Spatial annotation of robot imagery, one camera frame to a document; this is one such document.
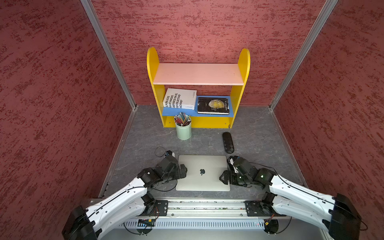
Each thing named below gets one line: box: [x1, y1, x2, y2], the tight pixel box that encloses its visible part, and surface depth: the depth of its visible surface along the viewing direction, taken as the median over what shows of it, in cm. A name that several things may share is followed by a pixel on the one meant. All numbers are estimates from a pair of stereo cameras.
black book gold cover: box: [197, 97, 230, 115], surface depth 102 cm
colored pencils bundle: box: [174, 112, 192, 127], surface depth 96 cm
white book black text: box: [162, 88, 197, 110], surface depth 102 cm
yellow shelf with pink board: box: [146, 47, 251, 129], surface depth 99 cm
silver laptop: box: [175, 155, 230, 192], surface depth 89 cm
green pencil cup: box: [176, 122, 192, 140], surface depth 99 cm
